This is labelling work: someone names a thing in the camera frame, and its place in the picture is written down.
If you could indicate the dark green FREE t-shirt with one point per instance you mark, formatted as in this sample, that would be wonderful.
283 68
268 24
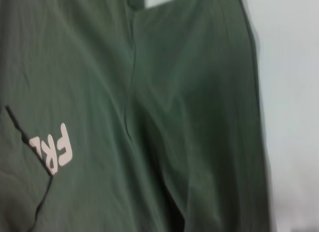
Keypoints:
149 104

